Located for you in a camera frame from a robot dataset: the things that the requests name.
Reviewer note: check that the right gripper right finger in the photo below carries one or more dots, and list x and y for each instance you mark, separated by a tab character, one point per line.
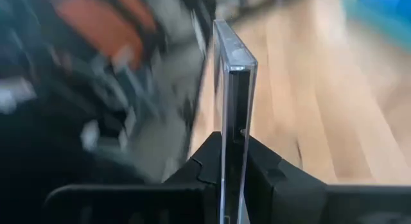
305	204

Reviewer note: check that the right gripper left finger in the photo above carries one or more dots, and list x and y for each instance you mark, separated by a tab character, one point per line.
144	204

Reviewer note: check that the clear jewel case black inlay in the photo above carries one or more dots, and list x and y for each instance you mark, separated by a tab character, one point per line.
236	105

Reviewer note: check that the orange blurred object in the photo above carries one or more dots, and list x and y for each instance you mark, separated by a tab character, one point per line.
102	25

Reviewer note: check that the translucent teal plastic tray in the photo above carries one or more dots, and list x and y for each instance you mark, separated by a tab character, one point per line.
379	31

